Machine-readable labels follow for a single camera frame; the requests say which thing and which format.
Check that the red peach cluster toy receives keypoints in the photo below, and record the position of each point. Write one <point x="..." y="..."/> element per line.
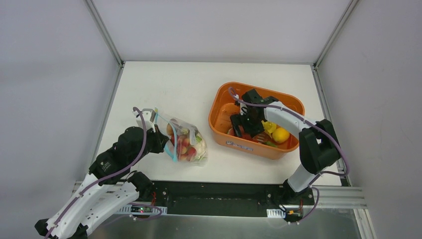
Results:
<point x="180" y="146"/>

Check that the orange plastic basket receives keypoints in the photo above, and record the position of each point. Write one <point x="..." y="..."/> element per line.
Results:
<point x="224" y="106"/>

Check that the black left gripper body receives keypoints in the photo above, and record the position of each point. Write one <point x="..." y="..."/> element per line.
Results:
<point x="159" y="139"/>

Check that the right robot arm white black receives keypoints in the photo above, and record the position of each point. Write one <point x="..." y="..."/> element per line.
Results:
<point x="318" y="143"/>

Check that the clear zip top bag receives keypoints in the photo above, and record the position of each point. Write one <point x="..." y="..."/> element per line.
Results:
<point x="162" y="119"/>

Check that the yellow napa cabbage toy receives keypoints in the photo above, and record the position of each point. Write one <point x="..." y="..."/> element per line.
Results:
<point x="269" y="127"/>

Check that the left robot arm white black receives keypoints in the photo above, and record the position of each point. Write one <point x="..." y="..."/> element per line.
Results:
<point x="85" y="211"/>

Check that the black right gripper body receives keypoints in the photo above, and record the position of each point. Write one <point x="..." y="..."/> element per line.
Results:
<point x="243" y="120"/>

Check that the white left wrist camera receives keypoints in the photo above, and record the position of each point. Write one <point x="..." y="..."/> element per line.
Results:
<point x="149" y="116"/>

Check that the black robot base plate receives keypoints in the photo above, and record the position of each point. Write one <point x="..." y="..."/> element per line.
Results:
<point x="223" y="199"/>

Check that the yellow lemon toy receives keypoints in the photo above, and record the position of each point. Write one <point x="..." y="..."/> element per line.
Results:
<point x="280" y="135"/>

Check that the white cauliflower toy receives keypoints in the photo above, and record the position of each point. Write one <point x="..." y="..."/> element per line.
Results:
<point x="200" y="146"/>

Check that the green leafy vegetable toy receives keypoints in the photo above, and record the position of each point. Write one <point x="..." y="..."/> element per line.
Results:
<point x="269" y="143"/>

